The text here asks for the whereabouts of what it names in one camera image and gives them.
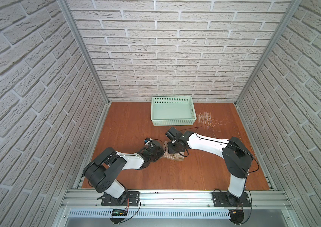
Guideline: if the pink striped square dishcloth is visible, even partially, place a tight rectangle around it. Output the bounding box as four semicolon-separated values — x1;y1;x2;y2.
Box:
161;143;185;161

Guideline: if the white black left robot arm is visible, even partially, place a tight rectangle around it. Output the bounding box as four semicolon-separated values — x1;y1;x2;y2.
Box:
83;138;166;201

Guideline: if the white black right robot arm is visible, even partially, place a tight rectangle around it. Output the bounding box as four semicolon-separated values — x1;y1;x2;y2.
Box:
165;127;254;199

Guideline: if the mint green perforated plastic basket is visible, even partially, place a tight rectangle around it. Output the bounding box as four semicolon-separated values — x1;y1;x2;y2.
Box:
151;96;197;126

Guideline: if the left black controller board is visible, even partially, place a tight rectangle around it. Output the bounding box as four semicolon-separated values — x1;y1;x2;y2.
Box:
111;209;128;217

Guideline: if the black controller board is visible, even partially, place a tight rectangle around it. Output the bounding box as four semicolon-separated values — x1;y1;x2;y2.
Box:
229;210;244;225
111;209;128;217

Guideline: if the right black controller board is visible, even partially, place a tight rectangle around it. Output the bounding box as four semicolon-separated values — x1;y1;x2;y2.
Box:
229;210;244;225

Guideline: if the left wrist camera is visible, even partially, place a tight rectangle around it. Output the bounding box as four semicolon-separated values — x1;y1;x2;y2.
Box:
144;138;152;145

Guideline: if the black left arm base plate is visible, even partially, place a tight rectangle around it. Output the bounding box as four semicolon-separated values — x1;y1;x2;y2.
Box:
99;191;140;207

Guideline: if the white slotted cable duct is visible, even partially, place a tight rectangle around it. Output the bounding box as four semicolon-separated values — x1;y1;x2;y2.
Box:
68;209;230;219

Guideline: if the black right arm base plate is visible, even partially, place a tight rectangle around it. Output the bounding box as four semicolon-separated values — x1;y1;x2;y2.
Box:
211;191;252;208

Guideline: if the aluminium left base rail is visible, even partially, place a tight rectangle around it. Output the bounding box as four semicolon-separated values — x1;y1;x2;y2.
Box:
70;102;112;189

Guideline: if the aluminium front frame rail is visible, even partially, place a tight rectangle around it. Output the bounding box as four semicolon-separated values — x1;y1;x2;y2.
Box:
60;189;293;210

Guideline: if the aluminium corner post left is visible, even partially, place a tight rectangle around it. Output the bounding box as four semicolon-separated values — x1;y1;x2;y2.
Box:
57;0;111;106

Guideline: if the aluminium corner post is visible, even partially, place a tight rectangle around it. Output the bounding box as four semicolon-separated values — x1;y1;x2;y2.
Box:
235;0;302;108
57;0;111;106

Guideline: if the aluminium corner post right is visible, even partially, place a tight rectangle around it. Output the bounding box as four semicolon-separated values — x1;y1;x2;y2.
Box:
235;0;302;108

